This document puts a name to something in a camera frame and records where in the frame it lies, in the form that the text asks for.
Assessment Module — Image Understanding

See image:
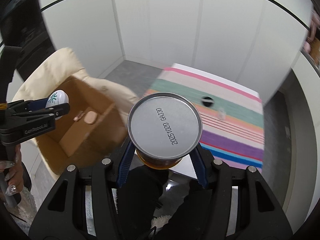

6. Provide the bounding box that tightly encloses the black appliance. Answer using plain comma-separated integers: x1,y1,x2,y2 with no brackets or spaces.
0,0,57,80

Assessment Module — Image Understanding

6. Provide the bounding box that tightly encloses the white oval device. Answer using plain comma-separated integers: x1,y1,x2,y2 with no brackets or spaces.
46,90,69,120

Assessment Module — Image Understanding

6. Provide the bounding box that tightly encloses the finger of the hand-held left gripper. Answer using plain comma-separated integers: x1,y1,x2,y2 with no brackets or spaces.
10,102,70,124
6,97,50,113

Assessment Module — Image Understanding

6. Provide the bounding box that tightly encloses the round beige compact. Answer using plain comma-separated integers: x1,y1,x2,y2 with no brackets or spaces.
84,112,98,125

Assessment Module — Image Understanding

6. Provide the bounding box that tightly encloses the white table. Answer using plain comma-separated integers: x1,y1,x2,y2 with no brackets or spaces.
170,63,263,180

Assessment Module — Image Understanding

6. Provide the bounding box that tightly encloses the red tin can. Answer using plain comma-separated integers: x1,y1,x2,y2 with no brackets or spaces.
127,92,202,169

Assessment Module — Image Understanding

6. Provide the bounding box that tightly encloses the person's left forearm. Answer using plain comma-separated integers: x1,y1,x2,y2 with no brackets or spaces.
14,187,38,222

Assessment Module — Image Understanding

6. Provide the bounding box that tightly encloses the brown cardboard box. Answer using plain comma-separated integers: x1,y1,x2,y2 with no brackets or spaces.
34,76,133,176

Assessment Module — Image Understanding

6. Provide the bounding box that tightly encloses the black chair armrest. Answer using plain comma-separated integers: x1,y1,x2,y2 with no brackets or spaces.
22,161,33,191

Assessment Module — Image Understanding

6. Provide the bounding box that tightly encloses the person's left leg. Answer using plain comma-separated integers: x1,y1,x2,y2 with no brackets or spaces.
116,165,165,240

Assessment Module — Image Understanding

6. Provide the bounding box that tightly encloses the striped colourful cloth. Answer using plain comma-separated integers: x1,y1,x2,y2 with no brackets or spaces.
140,67,265,174

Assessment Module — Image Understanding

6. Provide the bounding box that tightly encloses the dark countertop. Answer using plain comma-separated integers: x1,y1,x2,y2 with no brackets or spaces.
300,47,320,75

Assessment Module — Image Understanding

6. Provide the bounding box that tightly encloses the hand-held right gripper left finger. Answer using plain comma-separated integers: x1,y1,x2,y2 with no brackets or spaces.
29,141,137,240

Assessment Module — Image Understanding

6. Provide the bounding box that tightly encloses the person's left hand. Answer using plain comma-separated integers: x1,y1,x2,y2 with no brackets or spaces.
0,142,25,198

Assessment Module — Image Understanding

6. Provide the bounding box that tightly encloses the person's right leg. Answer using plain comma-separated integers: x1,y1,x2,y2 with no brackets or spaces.
152,180,213,240

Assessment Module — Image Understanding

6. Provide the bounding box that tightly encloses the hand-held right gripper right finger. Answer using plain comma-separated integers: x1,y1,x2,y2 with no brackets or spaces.
189,146,293,240

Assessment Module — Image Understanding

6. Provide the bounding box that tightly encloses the person's leg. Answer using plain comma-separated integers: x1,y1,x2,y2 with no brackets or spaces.
152,180,213,240
116,165,165,240

